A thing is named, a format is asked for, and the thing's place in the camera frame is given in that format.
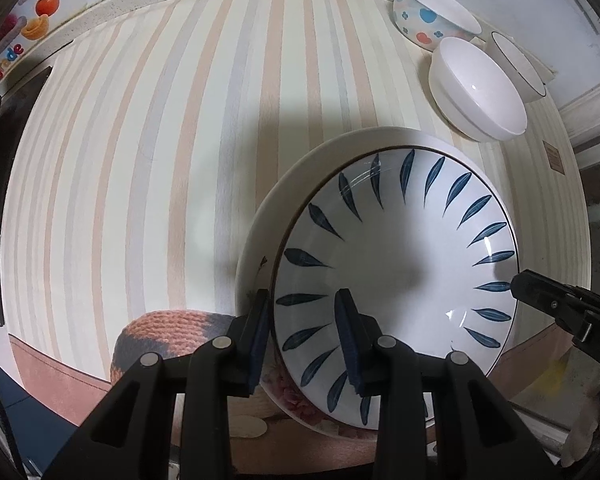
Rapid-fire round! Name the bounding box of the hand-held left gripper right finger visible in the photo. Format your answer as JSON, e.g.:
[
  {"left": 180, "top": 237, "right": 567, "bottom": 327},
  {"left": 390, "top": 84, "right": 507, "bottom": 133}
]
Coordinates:
[{"left": 333, "top": 287, "right": 548, "bottom": 480}]

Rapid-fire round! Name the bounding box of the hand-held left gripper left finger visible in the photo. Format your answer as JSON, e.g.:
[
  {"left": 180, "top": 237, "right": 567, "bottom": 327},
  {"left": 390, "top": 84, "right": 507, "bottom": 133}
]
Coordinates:
[{"left": 77, "top": 287, "right": 273, "bottom": 480}]

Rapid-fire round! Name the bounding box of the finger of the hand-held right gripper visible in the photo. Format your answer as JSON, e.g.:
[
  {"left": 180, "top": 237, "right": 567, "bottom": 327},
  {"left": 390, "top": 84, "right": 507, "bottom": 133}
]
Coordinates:
[{"left": 509, "top": 269, "right": 597, "bottom": 347}]

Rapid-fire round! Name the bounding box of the blue leaf pattern plate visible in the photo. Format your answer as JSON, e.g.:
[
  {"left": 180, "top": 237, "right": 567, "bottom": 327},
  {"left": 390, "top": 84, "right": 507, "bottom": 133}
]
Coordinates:
[{"left": 271, "top": 146, "right": 520, "bottom": 430}]

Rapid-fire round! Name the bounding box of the white floral plate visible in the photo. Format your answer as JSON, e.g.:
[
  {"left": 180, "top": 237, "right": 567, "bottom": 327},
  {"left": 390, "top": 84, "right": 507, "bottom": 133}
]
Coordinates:
[{"left": 234, "top": 127, "right": 520, "bottom": 438}]

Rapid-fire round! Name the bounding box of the person's right hand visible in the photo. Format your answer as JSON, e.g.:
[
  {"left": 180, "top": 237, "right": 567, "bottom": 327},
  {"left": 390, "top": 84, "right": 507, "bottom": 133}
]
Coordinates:
[{"left": 559, "top": 366, "right": 600, "bottom": 468}]

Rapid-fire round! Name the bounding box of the orange knitted stool cushion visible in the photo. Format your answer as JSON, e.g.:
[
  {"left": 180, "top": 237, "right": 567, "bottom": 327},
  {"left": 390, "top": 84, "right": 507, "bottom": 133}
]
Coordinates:
[{"left": 109, "top": 310, "right": 241, "bottom": 390}]

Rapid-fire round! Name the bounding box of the beige round disc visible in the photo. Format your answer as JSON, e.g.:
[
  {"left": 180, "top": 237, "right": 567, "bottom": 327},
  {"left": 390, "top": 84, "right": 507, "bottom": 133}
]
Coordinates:
[{"left": 228, "top": 416, "right": 269, "bottom": 441}]

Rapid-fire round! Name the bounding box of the brown label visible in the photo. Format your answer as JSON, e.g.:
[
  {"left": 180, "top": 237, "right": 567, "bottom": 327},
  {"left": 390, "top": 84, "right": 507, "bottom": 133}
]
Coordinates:
[{"left": 542, "top": 140, "right": 567, "bottom": 176}]

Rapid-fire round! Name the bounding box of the striped tablecloth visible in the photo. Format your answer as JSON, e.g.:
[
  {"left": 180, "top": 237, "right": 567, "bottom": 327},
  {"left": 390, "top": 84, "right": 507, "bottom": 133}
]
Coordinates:
[{"left": 0, "top": 0, "right": 592, "bottom": 413}]

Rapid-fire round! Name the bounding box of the white bowl with dark rim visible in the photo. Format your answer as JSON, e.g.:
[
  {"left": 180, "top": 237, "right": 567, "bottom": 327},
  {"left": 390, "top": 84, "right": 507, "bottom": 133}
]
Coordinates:
[{"left": 485, "top": 31, "right": 548, "bottom": 104}]

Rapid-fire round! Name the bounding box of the colourful spotted bowl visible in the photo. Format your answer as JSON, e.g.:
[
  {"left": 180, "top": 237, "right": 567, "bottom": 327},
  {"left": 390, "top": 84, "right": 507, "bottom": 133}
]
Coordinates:
[{"left": 392, "top": 0, "right": 483, "bottom": 52}]

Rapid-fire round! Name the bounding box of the fruit print box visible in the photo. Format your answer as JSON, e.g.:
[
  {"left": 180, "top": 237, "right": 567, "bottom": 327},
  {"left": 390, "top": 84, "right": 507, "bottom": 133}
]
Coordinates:
[{"left": 0, "top": 0, "right": 62, "bottom": 88}]

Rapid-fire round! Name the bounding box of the white door frame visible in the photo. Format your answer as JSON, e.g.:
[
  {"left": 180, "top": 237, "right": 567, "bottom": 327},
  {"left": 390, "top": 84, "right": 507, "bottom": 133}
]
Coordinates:
[{"left": 557, "top": 67, "right": 600, "bottom": 148}]

